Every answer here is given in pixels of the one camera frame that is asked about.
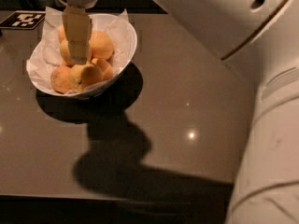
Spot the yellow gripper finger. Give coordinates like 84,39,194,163
62,6,93,64

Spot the orange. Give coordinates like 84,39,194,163
50,65,70,93
58,25,65,43
59,38,93,67
92,58,114,81
68,62,103,92
90,31,114,60

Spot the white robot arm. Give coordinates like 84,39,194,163
58,0,291,224

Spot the white bowl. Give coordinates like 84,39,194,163
27,13,138,100

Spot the black white fiducial marker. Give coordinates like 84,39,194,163
0,11,45,30

